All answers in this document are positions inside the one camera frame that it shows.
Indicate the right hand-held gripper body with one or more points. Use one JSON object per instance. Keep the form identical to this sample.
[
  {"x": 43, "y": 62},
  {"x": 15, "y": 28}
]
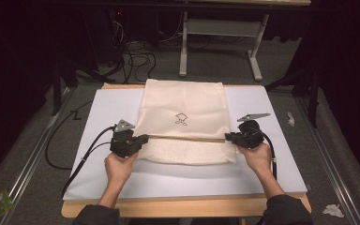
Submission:
[{"x": 248, "y": 136}]

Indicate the metal floor rail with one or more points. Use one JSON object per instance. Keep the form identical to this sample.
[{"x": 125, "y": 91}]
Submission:
[
  {"x": 331, "y": 162},
  {"x": 34, "y": 159}
]

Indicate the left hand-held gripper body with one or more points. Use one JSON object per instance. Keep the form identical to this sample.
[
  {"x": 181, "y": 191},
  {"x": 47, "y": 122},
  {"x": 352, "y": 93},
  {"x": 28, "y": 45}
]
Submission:
[{"x": 123, "y": 140}]

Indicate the thin wooden board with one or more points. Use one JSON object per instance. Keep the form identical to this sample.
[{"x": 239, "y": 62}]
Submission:
[{"x": 187, "y": 138}]

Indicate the cream mesh laundry bag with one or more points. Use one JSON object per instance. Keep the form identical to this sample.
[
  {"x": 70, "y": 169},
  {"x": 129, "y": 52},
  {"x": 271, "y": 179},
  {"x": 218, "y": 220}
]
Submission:
[{"x": 184, "y": 100}]

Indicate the small white paper scrap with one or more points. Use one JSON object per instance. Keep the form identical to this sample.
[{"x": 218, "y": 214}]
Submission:
[{"x": 290, "y": 119}]

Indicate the crumpled white tissue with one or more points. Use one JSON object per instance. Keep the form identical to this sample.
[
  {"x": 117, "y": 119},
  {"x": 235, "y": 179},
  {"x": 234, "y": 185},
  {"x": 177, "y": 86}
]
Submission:
[{"x": 333, "y": 211}]

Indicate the white metal desk frame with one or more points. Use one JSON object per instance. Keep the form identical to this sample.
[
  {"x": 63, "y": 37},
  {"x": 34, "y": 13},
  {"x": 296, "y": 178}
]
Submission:
[{"x": 183, "y": 43}]

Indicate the white table board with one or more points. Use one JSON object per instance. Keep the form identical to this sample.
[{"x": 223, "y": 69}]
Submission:
[{"x": 175, "y": 181}]

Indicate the person's right hand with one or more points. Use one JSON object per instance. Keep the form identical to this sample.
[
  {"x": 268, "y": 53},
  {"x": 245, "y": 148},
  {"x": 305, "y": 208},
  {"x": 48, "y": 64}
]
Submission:
[{"x": 258, "y": 159}]

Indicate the black metal stand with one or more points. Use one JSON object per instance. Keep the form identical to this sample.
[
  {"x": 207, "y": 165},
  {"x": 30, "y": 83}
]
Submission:
[
  {"x": 57, "y": 84},
  {"x": 314, "y": 93}
]

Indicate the person's left hand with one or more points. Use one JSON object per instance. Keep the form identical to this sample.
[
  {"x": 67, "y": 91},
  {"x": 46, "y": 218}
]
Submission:
[{"x": 118, "y": 168}]

